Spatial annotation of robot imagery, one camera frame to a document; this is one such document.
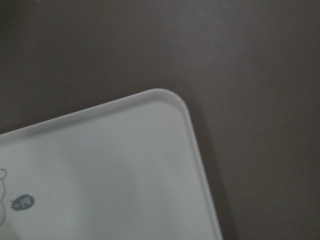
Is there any white rectangular serving tray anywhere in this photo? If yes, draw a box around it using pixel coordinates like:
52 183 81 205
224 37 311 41
0 88 223 240

